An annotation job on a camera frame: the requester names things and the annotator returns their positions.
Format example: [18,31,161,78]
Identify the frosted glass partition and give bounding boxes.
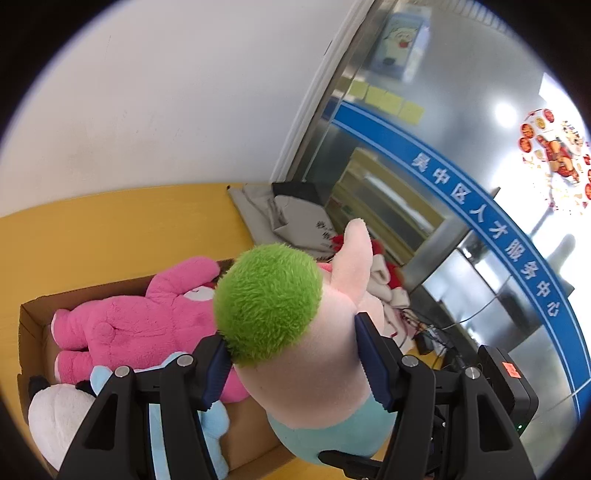
[272,0,591,462]

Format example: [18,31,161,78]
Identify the black cable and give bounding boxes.
[399,293,506,370]

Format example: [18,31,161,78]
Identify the light blue plush toy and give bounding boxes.
[90,351,232,480]

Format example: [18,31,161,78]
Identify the cartoon window poster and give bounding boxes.
[372,9,432,81]

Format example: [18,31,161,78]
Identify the blue window banner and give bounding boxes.
[330,99,583,416]

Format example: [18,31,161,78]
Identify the red window decoration stickers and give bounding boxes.
[517,108,591,204]

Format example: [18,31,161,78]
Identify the green-haired pig plush toy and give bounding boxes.
[213,218,402,467]

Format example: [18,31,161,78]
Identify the white plush toy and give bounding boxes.
[28,375,100,474]

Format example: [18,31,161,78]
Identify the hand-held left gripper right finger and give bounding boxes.
[353,312,536,480]

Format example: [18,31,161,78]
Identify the pink plush toy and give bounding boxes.
[50,257,247,404]

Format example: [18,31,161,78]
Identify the cardboard box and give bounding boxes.
[17,258,296,480]

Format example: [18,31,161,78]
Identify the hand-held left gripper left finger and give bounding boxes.
[58,335,234,480]

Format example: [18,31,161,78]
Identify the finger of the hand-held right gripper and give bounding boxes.
[318,450,393,480]

